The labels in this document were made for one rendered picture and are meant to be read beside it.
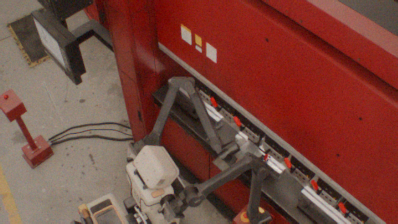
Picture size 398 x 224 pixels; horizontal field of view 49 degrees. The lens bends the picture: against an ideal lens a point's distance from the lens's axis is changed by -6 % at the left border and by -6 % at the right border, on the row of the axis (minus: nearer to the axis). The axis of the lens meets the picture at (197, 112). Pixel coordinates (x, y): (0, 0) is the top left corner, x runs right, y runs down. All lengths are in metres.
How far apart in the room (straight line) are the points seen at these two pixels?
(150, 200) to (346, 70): 1.22
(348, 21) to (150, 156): 1.24
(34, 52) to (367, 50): 4.03
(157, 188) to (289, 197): 0.86
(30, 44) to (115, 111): 1.45
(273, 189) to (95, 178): 1.73
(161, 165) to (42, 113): 2.39
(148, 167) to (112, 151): 1.74
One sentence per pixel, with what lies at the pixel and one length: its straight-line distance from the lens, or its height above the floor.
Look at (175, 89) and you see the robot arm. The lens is 2.52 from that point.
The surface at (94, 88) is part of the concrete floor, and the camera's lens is 4.62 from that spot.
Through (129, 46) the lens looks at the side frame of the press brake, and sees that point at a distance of 2.91.
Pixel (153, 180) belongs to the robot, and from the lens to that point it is 2.39.
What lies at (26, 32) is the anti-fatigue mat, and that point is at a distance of 5.48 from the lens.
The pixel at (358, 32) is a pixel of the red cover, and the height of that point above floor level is 2.30.
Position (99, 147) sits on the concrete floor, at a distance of 4.18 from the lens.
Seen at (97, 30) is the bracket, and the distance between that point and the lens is 3.38.
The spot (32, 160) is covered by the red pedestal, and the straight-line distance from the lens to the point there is 4.17.
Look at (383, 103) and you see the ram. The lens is 1.90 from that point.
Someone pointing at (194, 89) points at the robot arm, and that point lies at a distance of 2.49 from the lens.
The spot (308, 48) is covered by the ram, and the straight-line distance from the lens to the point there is 1.99.
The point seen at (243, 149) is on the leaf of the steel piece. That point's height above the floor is 1.00.
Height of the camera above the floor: 3.42
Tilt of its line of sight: 53 degrees down
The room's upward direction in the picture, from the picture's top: 2 degrees counter-clockwise
